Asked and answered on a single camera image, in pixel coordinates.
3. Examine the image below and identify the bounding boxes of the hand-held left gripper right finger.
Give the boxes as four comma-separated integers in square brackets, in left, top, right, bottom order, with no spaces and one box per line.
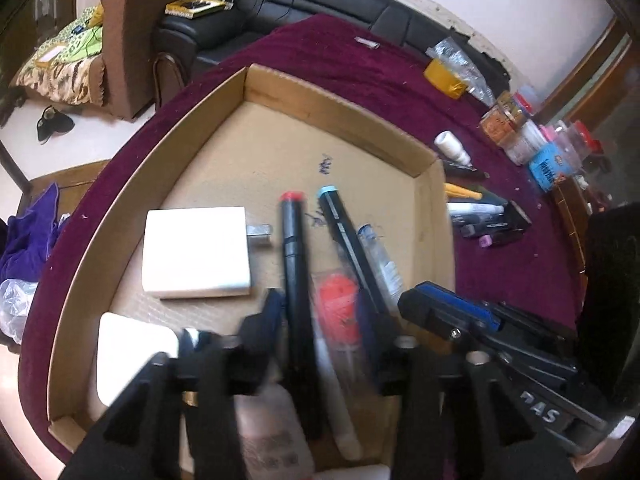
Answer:
[357,290,576,480]

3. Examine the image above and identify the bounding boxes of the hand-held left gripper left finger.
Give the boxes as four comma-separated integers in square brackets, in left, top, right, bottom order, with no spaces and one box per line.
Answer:
[65,287,287,480]

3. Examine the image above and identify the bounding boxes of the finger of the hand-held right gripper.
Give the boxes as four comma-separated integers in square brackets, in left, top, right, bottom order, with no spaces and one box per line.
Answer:
[482,300,583,350]
[397,281,581,387]

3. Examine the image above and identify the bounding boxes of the clear plastic pack red insert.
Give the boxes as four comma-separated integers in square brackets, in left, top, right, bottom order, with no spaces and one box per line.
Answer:
[310,224,405,366]

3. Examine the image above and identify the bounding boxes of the red capped black marker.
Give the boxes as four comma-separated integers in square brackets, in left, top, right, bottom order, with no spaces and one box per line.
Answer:
[277,189,326,443]

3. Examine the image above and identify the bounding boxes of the pile of marker pens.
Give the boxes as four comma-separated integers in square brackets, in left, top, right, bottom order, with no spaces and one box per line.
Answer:
[442,157,533,250]

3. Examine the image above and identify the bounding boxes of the white marker pen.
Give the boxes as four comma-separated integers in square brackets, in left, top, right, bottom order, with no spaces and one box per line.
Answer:
[315,340,363,461]

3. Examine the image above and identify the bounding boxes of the blue capped black marker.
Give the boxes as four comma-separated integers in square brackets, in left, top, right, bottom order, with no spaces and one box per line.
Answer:
[317,186,401,351]

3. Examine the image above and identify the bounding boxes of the white glue bottle orange cap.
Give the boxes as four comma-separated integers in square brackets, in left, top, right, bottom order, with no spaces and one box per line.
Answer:
[232,382,316,480]

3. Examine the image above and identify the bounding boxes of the shallow cardboard box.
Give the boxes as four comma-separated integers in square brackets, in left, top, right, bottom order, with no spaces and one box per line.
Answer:
[46,63,457,480]

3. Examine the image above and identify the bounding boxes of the wooden brick pattern counter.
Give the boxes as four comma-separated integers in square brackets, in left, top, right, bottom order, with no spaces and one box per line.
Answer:
[552,175,591,281]

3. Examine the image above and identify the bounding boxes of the small white bottle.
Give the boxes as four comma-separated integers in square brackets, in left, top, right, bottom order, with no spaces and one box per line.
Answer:
[434,131,472,166]

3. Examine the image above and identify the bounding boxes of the clear jar with red lid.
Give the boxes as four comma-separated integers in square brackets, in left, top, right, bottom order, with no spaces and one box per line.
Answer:
[570,120,606,161]

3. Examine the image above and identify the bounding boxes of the large white jar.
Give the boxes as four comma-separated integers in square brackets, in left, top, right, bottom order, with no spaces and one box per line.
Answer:
[505,122,551,166]

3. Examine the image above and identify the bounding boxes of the orange label jar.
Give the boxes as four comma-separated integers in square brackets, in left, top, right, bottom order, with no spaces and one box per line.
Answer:
[479,107,521,148]

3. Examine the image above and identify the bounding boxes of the clear jar with red contents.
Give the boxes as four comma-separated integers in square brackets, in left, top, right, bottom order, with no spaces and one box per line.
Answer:
[500,91,543,121]

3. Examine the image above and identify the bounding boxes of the yellow tape roll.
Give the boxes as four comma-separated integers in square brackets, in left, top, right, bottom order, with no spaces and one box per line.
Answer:
[423,58,468,101]

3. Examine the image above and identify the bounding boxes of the crinkled clear plastic wrapper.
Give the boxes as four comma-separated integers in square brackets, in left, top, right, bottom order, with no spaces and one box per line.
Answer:
[426,37,496,103]

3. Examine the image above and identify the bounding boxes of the low wooden table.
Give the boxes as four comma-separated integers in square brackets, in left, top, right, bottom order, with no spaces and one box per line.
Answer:
[17,160,113,221]

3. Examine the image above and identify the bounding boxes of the purple cloth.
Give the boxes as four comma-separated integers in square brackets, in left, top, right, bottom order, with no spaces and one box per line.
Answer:
[0,182,63,281]

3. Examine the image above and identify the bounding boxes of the clear plastic bag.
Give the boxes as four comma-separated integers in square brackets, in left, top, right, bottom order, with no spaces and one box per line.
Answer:
[0,277,38,346]

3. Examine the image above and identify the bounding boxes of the black shoe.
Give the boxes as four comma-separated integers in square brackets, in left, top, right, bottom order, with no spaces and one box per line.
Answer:
[36,105,76,143]

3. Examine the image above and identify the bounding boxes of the black leather sofa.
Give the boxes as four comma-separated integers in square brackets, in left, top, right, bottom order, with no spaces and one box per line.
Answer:
[152,0,511,96]

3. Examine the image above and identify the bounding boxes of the brown armchair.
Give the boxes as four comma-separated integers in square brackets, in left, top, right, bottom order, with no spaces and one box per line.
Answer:
[97,0,248,121]

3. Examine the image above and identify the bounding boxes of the yellow and black flat box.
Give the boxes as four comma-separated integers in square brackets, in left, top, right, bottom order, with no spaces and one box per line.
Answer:
[165,0,233,20]

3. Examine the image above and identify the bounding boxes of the yellow patterned blanket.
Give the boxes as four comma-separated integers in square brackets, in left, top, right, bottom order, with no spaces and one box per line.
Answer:
[12,5,108,106]

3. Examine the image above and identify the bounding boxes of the small tan packet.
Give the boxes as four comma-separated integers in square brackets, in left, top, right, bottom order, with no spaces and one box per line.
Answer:
[34,46,65,67]

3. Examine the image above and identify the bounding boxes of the wooden door frame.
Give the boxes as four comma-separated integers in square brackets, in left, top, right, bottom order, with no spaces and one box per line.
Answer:
[542,15,633,121]

